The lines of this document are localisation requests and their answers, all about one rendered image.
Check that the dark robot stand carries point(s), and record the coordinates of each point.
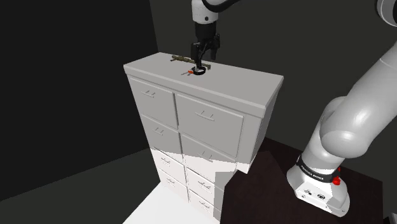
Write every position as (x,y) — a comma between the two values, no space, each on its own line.
(266,192)

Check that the olive green stick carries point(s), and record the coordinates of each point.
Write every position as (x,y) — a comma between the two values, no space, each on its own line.
(183,58)

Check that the white chest of drawers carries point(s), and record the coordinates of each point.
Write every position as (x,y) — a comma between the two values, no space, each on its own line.
(229,83)

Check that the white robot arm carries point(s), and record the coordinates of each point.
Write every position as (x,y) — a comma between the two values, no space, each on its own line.
(356,121)

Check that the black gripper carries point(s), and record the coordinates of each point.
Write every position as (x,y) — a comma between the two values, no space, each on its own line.
(205,31)

